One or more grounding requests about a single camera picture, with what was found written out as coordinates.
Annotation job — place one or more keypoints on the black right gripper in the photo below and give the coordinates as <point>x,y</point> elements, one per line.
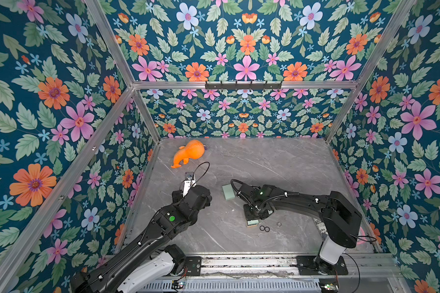
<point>250,212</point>

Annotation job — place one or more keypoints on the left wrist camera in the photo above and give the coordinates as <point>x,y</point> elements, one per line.
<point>188,182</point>

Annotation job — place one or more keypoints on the orange plush toy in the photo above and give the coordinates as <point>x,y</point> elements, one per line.
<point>191,151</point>

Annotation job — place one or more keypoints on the pink alarm clock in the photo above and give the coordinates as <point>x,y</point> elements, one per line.
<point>362,237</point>

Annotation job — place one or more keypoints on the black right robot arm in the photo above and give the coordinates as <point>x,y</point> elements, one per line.
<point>341,218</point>

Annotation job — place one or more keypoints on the black hook rail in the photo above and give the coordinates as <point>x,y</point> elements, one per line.
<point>248,85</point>

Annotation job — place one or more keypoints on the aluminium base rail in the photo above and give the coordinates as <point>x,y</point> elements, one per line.
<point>293,265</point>

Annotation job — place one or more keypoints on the mint green box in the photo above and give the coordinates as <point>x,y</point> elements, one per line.
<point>228,192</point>

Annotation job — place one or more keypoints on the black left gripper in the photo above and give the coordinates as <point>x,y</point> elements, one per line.
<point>207,201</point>

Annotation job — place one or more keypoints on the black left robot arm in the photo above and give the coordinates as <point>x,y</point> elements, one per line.
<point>168,222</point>

